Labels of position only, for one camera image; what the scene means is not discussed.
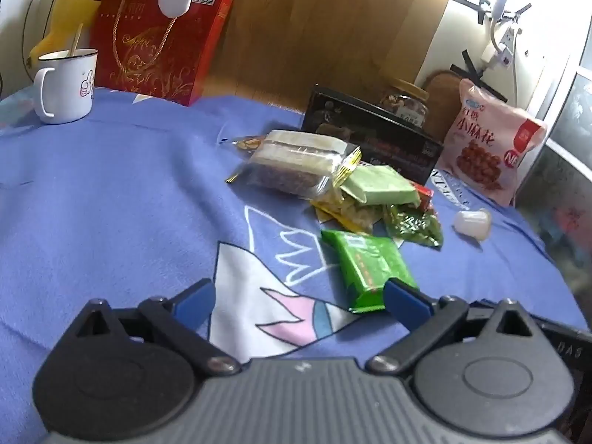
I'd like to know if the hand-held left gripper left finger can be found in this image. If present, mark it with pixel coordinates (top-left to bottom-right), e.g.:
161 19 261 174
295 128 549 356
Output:
69 279 241 375

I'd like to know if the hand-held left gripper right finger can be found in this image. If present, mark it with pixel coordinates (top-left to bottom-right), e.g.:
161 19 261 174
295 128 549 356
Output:
367 276 544 375

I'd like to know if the bright green snack packet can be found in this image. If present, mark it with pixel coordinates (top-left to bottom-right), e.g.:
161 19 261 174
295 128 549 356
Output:
321 230 419 313

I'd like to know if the dark green pea packet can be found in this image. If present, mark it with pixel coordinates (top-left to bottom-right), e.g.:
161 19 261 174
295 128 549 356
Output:
384 203 444 247

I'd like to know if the white jelly cup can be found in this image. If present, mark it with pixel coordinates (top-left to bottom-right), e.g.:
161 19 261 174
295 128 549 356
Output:
453 209 492 241

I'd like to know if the yellow snack packet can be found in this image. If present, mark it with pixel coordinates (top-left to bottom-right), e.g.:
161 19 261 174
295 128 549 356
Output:
311 194 384 234

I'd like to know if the small red snack packet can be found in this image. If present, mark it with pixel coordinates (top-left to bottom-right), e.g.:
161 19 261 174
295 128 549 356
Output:
411 184 434 212

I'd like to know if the light green snack packet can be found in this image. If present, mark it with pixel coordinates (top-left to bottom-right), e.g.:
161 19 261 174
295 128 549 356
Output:
341 166 419 206

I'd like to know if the black tin box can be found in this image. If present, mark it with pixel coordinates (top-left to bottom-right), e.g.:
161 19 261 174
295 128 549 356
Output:
300 84 445 186

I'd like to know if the clear nut bar packet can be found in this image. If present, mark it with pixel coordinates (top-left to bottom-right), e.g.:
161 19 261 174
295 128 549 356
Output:
231 135 266 152

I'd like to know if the clear layered cake packet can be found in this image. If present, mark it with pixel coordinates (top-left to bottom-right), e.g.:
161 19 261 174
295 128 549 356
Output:
226 129 362 199

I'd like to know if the blue printed tablecloth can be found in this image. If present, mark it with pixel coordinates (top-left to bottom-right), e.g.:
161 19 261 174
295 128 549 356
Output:
0 88 588 444

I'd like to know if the pink snack bag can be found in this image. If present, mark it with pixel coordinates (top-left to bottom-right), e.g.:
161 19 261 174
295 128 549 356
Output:
437 78 549 206

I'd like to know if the clear nut jar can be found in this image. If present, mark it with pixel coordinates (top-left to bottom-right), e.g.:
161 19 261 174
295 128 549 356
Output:
379 78 430 129

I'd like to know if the brown wooden cutting board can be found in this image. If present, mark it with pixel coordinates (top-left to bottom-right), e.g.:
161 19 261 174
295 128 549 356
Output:
423 70 465 142

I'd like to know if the patterned glass sliding door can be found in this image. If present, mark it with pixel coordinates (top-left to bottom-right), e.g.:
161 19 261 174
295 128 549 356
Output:
513 46 592 292

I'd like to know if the red gift box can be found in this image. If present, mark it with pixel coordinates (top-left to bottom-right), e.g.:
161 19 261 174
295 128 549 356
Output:
90 0 234 107

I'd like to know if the white enamel mug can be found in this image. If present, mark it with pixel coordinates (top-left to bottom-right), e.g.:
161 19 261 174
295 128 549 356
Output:
33 48 99 125

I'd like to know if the white power strip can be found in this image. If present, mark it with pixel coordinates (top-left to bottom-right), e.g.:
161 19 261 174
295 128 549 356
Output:
481 23 523 68

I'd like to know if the wooden stir stick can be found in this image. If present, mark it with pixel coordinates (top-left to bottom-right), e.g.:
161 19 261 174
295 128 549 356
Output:
69 23 85 56

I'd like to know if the white gooseneck lamp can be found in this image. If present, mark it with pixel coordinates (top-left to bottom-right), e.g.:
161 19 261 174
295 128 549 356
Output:
489 0 515 53

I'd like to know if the yellow duck plush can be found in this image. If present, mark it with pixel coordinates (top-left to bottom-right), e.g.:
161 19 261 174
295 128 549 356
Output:
28 0 108 68

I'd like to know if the wooden wall board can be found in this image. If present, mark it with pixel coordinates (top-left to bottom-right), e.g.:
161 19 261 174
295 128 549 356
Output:
203 0 451 114

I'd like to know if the black wall cable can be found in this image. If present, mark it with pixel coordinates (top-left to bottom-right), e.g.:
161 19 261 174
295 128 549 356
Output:
21 0 51 72

